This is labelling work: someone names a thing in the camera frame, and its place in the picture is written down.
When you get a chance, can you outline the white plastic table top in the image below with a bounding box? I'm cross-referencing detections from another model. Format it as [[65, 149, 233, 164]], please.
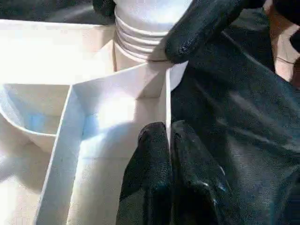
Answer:
[[0, 19, 188, 225]]

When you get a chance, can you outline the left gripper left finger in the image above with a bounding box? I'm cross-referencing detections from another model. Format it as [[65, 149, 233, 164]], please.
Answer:
[[115, 122, 173, 225]]

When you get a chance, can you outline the white plastic table leg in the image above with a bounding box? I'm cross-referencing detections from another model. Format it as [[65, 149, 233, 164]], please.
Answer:
[[112, 0, 194, 64]]

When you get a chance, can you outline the black work mat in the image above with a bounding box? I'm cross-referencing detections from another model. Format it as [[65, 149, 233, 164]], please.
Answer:
[[0, 0, 300, 225]]

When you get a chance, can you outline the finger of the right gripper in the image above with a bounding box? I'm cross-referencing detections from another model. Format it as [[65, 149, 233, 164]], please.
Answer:
[[164, 0, 250, 64], [92, 0, 117, 19]]

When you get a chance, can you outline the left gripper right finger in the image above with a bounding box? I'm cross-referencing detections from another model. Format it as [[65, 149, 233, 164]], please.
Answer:
[[169, 119, 235, 225]]

